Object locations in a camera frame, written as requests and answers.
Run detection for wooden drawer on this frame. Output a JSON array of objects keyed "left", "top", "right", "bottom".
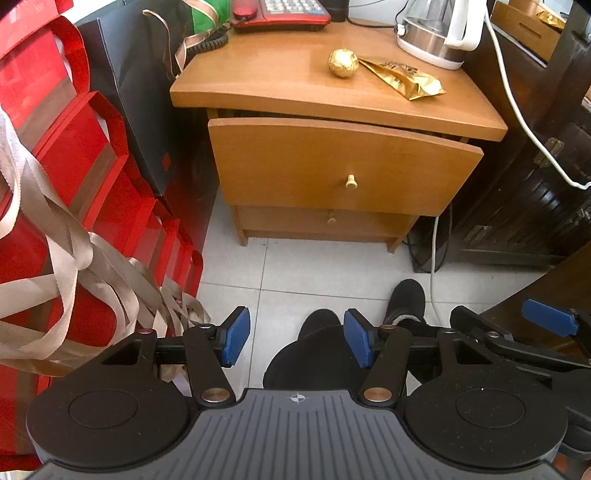
[
  {"left": 235, "top": 206, "right": 418, "bottom": 242},
  {"left": 208, "top": 117, "right": 483, "bottom": 216}
]

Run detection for gold foil tea packet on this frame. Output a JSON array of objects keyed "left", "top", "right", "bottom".
[{"left": 359, "top": 58, "right": 446, "bottom": 101}]

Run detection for gold foil ball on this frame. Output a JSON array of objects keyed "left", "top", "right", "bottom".
[{"left": 328, "top": 49, "right": 360, "bottom": 79}]

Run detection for left black shoe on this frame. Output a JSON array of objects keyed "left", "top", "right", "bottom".
[{"left": 263, "top": 309, "right": 368, "bottom": 393}]

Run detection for black shoe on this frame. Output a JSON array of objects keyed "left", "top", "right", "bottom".
[
  {"left": 383, "top": 279, "right": 439, "bottom": 338},
  {"left": 263, "top": 309, "right": 368, "bottom": 393}
]

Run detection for right black shoe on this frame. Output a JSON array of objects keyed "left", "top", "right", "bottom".
[{"left": 383, "top": 279, "right": 439, "bottom": 338}]

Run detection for dark wooden cabinet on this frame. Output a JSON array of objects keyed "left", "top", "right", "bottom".
[{"left": 449, "top": 1, "right": 590, "bottom": 266}]

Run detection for wooden nightstand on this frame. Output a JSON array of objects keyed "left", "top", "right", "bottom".
[{"left": 170, "top": 23, "right": 507, "bottom": 243}]

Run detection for red gift bags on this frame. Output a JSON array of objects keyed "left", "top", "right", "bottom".
[{"left": 1, "top": 1, "right": 204, "bottom": 471}]

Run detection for black paper gift bag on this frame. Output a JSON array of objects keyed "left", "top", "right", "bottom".
[{"left": 76, "top": 1, "right": 217, "bottom": 217}]

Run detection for wooden box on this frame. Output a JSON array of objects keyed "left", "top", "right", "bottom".
[{"left": 491, "top": 1, "right": 566, "bottom": 62}]

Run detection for green bag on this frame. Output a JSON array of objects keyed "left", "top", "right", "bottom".
[{"left": 183, "top": 0, "right": 230, "bottom": 34}]

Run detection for glass electric kettle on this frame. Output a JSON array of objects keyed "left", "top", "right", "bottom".
[{"left": 394, "top": 0, "right": 488, "bottom": 70}]

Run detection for red telephone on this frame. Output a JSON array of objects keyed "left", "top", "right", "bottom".
[{"left": 230, "top": 0, "right": 332, "bottom": 32}]

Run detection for beige ribbon handles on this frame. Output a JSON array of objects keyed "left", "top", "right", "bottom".
[{"left": 1, "top": 114, "right": 211, "bottom": 376}]

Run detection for black coiled phone cord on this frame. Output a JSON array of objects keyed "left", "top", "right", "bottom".
[{"left": 184, "top": 18, "right": 250, "bottom": 59}]

